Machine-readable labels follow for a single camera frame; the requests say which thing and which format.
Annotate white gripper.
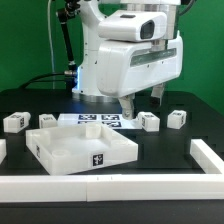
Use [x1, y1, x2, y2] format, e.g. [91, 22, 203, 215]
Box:
[96, 36, 183, 119]

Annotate white hanging cable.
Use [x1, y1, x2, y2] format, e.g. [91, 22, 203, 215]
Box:
[46, 0, 57, 90]

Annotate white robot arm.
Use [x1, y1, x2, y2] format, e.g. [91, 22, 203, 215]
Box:
[73, 0, 183, 119]

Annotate white right fence bar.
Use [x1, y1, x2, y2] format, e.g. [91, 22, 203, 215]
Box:
[190, 139, 224, 175]

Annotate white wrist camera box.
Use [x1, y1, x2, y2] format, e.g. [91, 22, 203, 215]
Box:
[98, 10, 167, 42]

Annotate white square table top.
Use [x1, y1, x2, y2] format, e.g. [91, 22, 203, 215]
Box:
[26, 122, 138, 175]

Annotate black camera stand pole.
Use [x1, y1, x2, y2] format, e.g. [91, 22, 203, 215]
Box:
[56, 0, 80, 92]

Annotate white front fence bar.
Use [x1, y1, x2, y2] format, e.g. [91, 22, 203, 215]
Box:
[0, 174, 224, 203]

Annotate black cables behind base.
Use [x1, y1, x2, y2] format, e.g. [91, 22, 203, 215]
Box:
[19, 72, 75, 90]

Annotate white plate with fiducial tags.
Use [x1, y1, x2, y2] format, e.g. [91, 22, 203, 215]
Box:
[57, 113, 141, 129]

